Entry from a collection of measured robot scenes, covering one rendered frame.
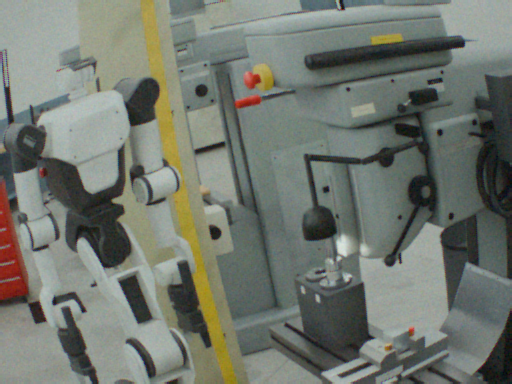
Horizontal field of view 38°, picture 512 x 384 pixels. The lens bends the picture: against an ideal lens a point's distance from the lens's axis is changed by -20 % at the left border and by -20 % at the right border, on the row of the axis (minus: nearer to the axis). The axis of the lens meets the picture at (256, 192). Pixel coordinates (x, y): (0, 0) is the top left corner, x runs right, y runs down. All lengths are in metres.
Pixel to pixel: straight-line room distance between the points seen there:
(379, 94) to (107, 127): 0.81
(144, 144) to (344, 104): 0.83
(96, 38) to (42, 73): 7.30
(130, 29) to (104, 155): 1.27
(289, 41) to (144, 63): 1.84
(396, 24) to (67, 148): 0.96
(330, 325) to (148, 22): 1.68
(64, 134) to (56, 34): 8.56
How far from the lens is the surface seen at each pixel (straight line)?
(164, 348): 2.38
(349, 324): 2.37
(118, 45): 3.48
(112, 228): 2.36
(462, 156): 1.96
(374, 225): 1.88
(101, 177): 2.30
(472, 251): 2.34
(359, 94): 1.78
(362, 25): 1.78
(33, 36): 10.73
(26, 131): 2.23
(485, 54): 2.04
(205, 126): 10.40
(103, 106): 2.29
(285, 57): 1.73
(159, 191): 2.45
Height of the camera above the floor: 1.97
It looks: 14 degrees down
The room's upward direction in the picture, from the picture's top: 12 degrees counter-clockwise
